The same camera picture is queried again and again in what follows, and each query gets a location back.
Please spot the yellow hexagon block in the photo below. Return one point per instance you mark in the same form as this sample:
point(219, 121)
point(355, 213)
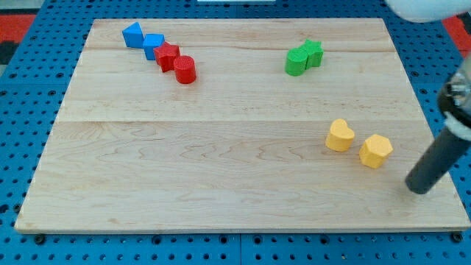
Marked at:
point(375, 151)

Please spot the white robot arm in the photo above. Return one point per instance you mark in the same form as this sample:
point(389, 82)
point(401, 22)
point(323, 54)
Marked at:
point(457, 89)

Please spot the yellow heart block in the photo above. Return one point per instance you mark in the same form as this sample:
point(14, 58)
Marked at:
point(340, 136)

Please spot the wooden board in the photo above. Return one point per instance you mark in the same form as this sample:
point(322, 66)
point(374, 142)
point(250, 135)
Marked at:
point(241, 149)

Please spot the red cylinder block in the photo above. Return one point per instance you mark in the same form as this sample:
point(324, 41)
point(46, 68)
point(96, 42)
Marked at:
point(185, 69)

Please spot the green cylinder block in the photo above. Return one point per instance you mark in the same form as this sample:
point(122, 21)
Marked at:
point(296, 60)

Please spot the red star block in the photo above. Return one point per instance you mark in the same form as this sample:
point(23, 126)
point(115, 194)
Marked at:
point(165, 55)

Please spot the green star block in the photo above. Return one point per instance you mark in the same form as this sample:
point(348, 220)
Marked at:
point(314, 51)

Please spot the blue cube block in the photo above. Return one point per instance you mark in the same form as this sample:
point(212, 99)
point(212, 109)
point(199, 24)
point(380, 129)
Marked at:
point(150, 42)

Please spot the blue triangle block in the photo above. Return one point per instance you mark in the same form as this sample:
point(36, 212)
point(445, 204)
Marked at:
point(133, 36)

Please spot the black pusher rod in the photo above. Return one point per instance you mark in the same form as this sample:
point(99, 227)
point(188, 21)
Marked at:
point(445, 150)

